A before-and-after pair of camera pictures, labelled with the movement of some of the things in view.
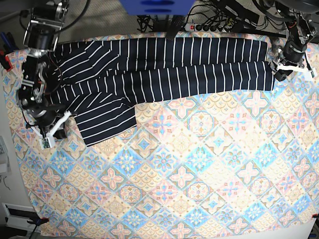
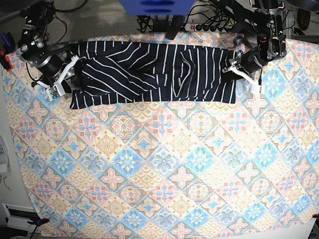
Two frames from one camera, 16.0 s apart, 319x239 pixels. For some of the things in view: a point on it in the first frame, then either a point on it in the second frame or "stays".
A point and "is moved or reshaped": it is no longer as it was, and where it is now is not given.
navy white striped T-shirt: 99,82 is moved or reshaped
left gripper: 293,52 to 250,61
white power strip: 208,27 stays
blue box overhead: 157,7 stays
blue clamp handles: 8,41 stays
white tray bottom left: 16,216 stays
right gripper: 45,115 to 54,66
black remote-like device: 175,24 stays
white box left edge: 5,166 stays
